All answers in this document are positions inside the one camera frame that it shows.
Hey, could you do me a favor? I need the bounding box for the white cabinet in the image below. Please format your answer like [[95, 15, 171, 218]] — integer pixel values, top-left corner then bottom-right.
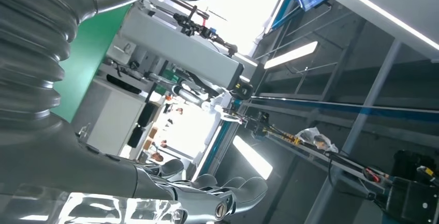
[[72, 77, 148, 157]]

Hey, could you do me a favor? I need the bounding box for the grey machine stand with column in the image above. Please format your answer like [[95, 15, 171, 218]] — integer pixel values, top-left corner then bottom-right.
[[106, 6, 255, 101]]

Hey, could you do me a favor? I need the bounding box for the white ceiling light panel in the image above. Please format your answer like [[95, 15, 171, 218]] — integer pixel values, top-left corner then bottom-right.
[[232, 135, 274, 181], [264, 41, 319, 70]]

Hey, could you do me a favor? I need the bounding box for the clear plastic bag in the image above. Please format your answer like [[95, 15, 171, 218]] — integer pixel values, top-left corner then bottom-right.
[[295, 127, 340, 154]]

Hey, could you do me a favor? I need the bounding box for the black overhead equipment box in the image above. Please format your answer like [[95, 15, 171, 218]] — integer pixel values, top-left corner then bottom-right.
[[373, 150, 439, 224]]

